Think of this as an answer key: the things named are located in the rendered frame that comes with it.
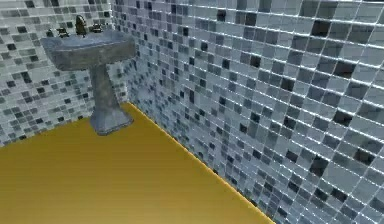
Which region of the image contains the dark bronze faucet spout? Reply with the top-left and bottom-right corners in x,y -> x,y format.
74,14 -> 88,37

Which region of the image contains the grey pedestal sink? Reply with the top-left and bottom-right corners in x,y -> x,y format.
40,29 -> 137,136

